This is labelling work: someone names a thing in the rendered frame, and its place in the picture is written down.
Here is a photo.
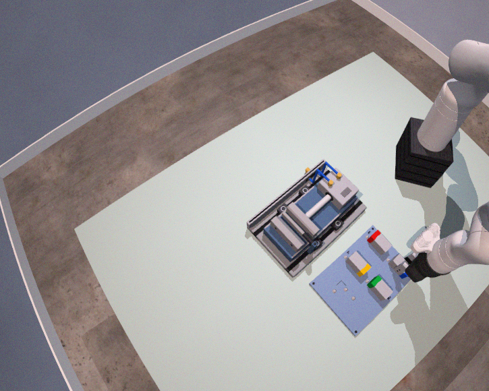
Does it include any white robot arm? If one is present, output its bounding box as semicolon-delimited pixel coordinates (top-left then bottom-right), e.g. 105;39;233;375
418;40;489;268

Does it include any pale pink block with red end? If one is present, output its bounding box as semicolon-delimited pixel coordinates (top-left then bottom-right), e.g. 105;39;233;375
367;230;392;255

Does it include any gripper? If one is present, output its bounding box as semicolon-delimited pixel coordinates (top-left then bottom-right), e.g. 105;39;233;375
394;223;458;282

